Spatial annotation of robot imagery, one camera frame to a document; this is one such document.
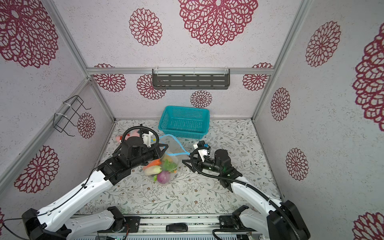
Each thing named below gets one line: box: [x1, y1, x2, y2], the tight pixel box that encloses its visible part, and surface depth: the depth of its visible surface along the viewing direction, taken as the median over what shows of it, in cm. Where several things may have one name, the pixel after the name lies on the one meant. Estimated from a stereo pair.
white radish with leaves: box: [144, 159, 178, 176], surface depth 80 cm
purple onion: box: [157, 170, 171, 184], surface depth 81 cm
